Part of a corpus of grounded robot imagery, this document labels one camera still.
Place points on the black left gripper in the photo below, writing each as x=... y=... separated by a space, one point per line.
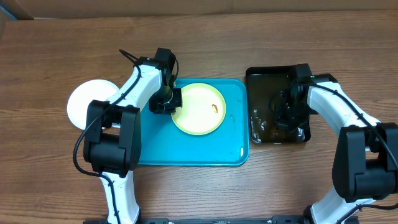
x=156 y=108

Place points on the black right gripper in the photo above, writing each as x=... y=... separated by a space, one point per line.
x=286 y=115

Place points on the yellow plate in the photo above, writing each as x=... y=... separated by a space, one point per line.
x=203 y=109

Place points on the white plate with ketchup streak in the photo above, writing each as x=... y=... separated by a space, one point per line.
x=83 y=95

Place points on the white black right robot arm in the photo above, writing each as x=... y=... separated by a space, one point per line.
x=365 y=164

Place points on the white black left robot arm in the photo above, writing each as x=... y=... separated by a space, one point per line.
x=112 y=135

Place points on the black water tray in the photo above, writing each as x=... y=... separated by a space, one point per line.
x=261 y=84

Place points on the teal plastic tray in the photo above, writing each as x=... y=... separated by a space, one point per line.
x=163 y=144

